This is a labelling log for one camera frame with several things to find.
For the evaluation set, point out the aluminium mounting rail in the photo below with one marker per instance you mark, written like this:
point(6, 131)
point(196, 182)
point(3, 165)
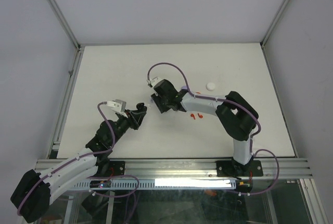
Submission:
point(284, 168)

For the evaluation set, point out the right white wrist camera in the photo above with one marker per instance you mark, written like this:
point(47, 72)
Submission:
point(153, 82)

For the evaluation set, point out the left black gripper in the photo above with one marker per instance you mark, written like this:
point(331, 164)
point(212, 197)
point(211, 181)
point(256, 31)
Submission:
point(134, 118)

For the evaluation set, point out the left aluminium frame post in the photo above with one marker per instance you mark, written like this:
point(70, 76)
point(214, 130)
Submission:
point(64, 24)

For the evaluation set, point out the white earbud charging case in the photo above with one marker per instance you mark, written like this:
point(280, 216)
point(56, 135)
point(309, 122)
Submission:
point(210, 86)

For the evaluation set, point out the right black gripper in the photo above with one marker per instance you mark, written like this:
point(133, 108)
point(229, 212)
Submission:
point(155, 97)

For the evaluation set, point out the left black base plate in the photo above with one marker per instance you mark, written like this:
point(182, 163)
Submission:
point(112, 168)

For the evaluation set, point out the black earbud charging case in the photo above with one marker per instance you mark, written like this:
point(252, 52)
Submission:
point(141, 107)

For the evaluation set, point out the right aluminium frame post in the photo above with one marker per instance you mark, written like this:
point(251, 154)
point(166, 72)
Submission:
point(275, 21)

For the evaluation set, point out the grey slotted cable duct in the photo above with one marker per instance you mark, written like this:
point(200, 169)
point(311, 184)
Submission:
point(155, 184)

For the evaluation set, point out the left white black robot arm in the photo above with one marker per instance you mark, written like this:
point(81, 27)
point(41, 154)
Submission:
point(36, 191)

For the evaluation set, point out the aluminium frame post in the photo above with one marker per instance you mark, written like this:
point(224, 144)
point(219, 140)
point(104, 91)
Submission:
point(275, 21)
point(64, 24)

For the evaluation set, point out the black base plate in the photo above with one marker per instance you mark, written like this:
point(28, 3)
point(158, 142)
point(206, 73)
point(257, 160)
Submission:
point(230, 168)
point(112, 168)

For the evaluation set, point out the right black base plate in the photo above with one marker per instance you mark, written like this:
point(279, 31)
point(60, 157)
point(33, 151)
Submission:
point(230, 168)

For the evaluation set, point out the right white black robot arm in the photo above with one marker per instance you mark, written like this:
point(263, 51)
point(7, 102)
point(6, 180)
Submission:
point(237, 117)

